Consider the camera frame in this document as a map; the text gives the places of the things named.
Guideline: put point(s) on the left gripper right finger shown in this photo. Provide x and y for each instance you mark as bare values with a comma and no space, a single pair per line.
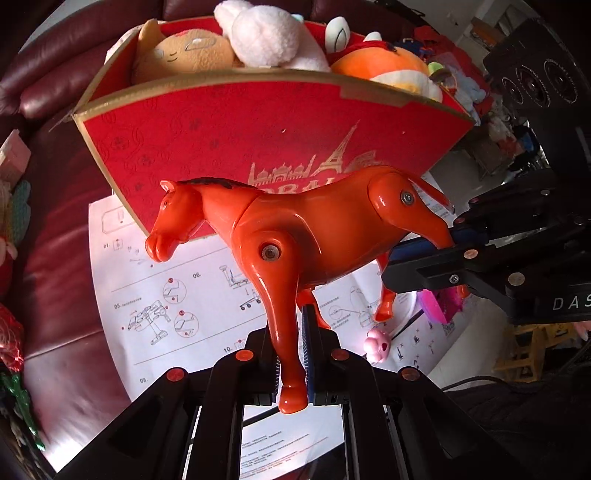
374,447

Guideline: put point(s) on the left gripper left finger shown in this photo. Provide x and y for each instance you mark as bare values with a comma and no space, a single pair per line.
247,376

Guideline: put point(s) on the brown plush toy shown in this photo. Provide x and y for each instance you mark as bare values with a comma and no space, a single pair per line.
187,52

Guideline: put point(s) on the small pink pig toy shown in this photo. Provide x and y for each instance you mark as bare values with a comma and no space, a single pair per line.
377,346

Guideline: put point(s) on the white plush bear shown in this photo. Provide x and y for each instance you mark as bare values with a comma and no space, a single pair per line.
264,36

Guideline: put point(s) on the white instruction sheet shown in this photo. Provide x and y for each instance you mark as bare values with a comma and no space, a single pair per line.
195,308

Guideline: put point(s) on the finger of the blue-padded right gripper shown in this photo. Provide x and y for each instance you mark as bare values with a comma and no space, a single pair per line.
487,218

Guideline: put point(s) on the white thin headband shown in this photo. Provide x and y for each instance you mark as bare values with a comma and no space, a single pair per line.
405,307

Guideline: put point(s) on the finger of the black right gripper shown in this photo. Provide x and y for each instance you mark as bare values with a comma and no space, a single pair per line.
449,268

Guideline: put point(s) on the red gift box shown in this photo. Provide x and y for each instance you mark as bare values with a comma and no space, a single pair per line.
283,131

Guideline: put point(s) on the dark red leather sofa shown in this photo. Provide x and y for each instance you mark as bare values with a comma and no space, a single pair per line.
50,51

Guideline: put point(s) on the orange carrot plush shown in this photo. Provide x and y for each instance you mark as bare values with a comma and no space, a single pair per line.
375,60

